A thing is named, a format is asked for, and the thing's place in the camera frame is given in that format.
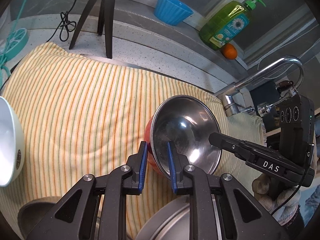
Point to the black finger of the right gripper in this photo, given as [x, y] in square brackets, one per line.
[232, 146]

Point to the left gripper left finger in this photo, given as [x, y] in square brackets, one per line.
[95, 207]

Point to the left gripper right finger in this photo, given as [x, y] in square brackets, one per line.
[220, 207]

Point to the red steel bowl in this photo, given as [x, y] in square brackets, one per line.
[187, 122]

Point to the white bowl teal outside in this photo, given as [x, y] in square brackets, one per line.
[12, 146]

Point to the chrome kitchen faucet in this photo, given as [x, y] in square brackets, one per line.
[257, 79]

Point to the right gloved hand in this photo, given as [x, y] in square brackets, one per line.
[276, 196]

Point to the stainless steel bowl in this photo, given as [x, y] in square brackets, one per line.
[173, 221]

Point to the grey metal pan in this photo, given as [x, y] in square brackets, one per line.
[32, 212]

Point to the yellow striped cloth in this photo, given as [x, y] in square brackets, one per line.
[83, 116]

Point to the orange fruit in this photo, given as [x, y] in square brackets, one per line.
[229, 51]

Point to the green dish soap bottle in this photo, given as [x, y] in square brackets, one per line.
[227, 23]

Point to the blue ribbed cup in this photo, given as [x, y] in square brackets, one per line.
[172, 12]

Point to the teal round holder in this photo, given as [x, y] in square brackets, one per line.
[15, 43]

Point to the black tripod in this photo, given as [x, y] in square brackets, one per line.
[105, 23]

